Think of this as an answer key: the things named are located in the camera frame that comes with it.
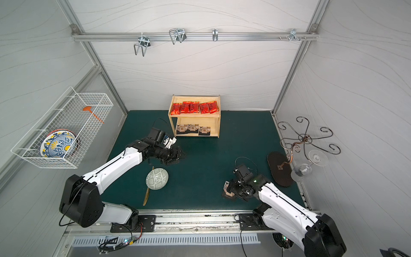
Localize red tea bag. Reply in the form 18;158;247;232
199;103;210;114
208;101;219;114
189;101;200;114
180;101;191;114
170;103;182;116

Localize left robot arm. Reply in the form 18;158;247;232
59;127;183;231

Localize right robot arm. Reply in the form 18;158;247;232
227;164;347;257

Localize wooden two-tier shelf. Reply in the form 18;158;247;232
168;95;221;138

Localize green patterned bowl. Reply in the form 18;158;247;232
146;168;169;190

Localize metal scroll glass holder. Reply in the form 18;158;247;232
267;116;341;187

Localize green table mat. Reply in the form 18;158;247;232
86;110;307;212

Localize gold knife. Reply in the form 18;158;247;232
143;168;154;206

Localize round floor port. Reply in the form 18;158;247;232
272;233;294;249

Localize wine glass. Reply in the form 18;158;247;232
291;150;329;182

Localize orange spatula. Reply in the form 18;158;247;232
82;106;104;124

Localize blue yellow patterned plate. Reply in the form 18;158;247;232
40;129;78;158

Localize metal double hook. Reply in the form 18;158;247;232
133;33;151;57

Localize metal loop hook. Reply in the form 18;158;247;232
169;28;187;45

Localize white vent strip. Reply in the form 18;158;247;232
71;233;261;247

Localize small metal hook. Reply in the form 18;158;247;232
212;28;218;42

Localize metal clamp hook right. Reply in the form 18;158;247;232
278;29;307;42

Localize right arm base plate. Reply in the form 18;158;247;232
234;213;271;231

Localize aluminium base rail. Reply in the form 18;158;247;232
64;210;329;237

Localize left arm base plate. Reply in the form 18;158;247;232
110;215;157;233

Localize white wire basket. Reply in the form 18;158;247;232
11;87;113;169

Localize left base cables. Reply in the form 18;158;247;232
97;221;143;254

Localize aluminium top rail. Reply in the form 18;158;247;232
72;31;320;42

